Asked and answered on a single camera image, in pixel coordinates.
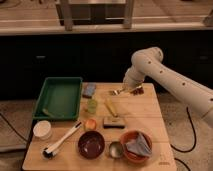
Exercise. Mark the dark rectangular block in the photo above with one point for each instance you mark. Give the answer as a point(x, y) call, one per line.
point(113, 122)

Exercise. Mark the small metal cup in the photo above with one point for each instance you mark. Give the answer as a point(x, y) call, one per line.
point(116, 149)

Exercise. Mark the green plastic tray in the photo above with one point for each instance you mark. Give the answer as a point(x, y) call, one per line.
point(59, 99)

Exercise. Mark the green plastic cup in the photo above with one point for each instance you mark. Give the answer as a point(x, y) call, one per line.
point(91, 106)

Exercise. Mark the white round container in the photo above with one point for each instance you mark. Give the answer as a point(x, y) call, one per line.
point(42, 130)

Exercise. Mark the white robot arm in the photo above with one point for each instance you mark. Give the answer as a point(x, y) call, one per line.
point(148, 62)

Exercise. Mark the dark maroon bowl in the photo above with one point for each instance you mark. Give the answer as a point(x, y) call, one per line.
point(91, 144)

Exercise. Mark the yellow banana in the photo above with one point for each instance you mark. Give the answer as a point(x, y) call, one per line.
point(109, 104)

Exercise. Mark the brown small object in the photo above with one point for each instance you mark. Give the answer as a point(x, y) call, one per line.
point(138, 90)

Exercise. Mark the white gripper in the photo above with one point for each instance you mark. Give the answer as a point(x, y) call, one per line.
point(132, 79)

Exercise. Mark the orange bowl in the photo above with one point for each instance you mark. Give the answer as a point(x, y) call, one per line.
point(131, 157)

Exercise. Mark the grey cloth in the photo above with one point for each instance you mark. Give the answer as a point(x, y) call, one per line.
point(139, 146)

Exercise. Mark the white dish brush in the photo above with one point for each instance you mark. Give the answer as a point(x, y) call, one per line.
point(50, 151)

